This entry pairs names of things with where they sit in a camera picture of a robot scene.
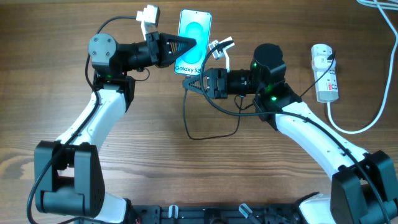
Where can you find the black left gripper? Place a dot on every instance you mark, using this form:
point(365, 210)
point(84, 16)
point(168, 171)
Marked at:
point(163, 40)

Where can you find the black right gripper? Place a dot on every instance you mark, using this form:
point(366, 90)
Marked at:
point(221, 93)

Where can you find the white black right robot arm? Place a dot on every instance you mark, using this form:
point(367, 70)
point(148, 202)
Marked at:
point(363, 185)

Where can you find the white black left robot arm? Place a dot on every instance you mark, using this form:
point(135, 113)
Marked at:
point(69, 179)

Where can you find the white charger plug adapter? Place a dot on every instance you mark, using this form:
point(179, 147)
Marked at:
point(321, 62)

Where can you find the white power strip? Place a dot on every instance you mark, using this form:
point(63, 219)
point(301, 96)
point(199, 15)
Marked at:
point(326, 86)

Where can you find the black mounting rail base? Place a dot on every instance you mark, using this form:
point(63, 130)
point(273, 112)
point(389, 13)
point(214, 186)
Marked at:
point(279, 213)

